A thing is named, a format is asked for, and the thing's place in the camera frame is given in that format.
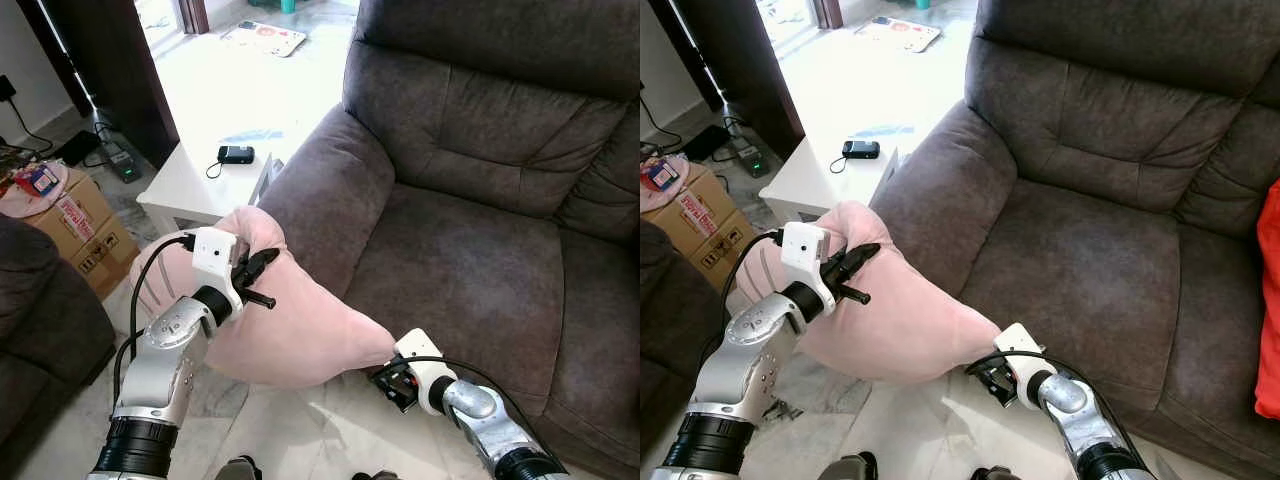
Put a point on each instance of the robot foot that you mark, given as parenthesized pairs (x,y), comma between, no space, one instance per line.
(375,476)
(995,473)
(240,469)
(848,467)

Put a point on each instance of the power strip with green light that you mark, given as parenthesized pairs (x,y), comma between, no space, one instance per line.
(122,162)
(750,157)

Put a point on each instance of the white side table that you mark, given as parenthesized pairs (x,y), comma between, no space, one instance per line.
(810,180)
(190,185)

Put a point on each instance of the grey-brown suede sofa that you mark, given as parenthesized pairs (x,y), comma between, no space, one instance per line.
(1080,270)
(470,270)

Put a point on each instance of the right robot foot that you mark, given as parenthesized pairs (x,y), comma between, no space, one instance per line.
(375,476)
(995,473)

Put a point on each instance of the dark wooden door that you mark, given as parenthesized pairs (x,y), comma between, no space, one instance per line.
(115,70)
(745,65)

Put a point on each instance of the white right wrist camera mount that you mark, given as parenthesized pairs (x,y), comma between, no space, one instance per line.
(420,352)
(1018,345)

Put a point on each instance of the red cushion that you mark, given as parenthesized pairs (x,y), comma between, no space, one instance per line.
(1270,300)

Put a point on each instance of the pink plush pillow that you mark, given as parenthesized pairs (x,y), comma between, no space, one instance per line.
(300,340)
(900,335)

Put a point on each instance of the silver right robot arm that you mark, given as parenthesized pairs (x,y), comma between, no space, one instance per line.
(1075,400)
(480,408)

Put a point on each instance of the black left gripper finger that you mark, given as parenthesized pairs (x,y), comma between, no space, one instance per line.
(858,258)
(852,296)
(260,299)
(263,261)

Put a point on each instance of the dark grey armchair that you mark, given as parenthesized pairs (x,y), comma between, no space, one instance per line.
(45,320)
(680,320)

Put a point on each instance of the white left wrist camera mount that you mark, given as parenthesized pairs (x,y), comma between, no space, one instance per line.
(213,252)
(803,247)

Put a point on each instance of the black power adapter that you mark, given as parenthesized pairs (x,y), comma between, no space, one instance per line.
(77,147)
(706,142)

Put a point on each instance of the brown wooden door frame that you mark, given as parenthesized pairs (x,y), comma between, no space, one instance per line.
(828,12)
(194,14)

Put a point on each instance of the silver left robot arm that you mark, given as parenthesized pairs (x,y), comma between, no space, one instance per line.
(745,360)
(165,360)

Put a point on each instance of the red and blue packet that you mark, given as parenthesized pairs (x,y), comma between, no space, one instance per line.
(662,175)
(40,180)

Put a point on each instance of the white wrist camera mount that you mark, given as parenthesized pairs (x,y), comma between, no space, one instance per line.
(420,352)
(1018,345)
(213,252)
(803,247)

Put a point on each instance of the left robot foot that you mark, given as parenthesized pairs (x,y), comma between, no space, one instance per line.
(240,469)
(848,467)

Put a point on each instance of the cardboard box with red print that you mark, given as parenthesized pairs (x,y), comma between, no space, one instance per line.
(90,240)
(700,225)

